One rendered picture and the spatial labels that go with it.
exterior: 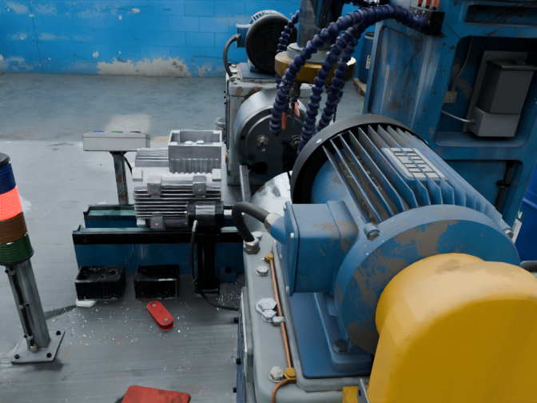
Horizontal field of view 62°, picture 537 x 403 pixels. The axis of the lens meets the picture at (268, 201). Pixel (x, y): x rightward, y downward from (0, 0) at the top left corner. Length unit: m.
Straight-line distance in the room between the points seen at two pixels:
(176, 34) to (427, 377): 6.32
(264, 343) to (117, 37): 6.26
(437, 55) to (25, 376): 0.98
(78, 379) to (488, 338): 0.79
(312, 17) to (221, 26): 5.54
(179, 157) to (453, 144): 0.59
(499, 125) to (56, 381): 1.02
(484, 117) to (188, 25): 5.71
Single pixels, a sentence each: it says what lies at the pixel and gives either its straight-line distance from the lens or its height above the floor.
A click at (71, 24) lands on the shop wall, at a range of 6.74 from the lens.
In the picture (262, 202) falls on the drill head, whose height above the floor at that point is 1.12.
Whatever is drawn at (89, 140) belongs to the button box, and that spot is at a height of 1.06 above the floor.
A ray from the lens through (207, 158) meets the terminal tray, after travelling 1.03.
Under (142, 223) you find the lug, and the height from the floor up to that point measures 0.96.
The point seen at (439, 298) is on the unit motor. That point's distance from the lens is 0.31.
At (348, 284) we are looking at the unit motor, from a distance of 0.38.
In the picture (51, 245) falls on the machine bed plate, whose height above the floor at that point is 0.80.
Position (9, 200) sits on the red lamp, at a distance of 0.85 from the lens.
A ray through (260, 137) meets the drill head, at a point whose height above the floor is 1.07.
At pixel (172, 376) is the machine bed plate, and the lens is 0.95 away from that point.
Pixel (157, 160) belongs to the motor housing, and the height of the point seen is 1.10.
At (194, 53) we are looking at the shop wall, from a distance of 6.56.
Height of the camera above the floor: 1.52
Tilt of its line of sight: 29 degrees down
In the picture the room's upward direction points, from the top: 3 degrees clockwise
